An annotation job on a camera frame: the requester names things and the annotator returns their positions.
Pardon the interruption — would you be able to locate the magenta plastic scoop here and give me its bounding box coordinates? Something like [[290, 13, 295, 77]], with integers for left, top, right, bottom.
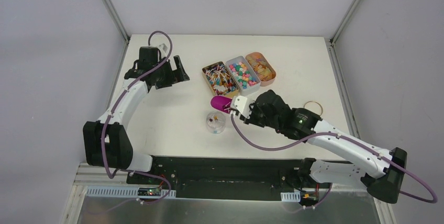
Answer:
[[210, 96, 232, 114]]

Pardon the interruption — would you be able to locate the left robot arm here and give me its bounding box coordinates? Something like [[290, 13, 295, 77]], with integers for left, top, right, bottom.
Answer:
[[83, 46, 190, 185]]

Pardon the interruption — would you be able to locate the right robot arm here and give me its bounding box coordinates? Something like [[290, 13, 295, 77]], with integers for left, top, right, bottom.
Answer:
[[229, 90, 407, 204]]

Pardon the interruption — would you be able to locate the white tin of candies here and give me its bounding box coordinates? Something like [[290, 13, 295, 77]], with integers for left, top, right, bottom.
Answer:
[[226, 56, 261, 96]]

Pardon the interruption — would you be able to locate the gold tin of lollipops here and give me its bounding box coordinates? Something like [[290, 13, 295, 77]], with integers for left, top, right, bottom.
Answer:
[[202, 61, 240, 98]]

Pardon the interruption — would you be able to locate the pink tin of gummies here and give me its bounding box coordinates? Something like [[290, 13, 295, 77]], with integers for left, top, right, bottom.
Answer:
[[245, 52, 276, 86]]

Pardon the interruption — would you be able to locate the clear plastic cup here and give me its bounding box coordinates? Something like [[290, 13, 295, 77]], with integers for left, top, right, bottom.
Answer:
[[206, 111, 226, 134]]

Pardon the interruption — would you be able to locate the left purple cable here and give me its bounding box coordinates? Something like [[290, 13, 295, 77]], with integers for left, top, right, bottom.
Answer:
[[86, 30, 173, 205]]

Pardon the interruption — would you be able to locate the purple cable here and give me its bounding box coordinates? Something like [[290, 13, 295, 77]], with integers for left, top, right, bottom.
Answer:
[[230, 113, 438, 214], [86, 30, 173, 205]]

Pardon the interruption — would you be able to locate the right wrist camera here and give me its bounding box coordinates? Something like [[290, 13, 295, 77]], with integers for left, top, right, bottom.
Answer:
[[231, 95, 256, 119]]

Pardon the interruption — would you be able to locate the gold ring lid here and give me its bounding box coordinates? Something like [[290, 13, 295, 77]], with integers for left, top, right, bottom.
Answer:
[[303, 100, 324, 116]]

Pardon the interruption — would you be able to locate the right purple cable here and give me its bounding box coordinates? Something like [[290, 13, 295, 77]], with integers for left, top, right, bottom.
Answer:
[[230, 113, 438, 214]]

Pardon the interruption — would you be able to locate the right white cable duct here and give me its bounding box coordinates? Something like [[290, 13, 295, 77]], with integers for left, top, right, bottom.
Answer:
[[280, 191, 301, 203]]

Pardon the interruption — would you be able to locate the white cable duct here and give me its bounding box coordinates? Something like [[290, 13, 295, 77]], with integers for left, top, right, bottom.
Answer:
[[86, 186, 176, 199], [280, 191, 301, 203]]

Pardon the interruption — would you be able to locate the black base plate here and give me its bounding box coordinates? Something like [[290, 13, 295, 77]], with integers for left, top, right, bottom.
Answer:
[[126, 153, 342, 203]]

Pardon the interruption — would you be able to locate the left white cable duct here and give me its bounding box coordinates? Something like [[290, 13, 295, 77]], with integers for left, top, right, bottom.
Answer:
[[86, 186, 176, 199]]

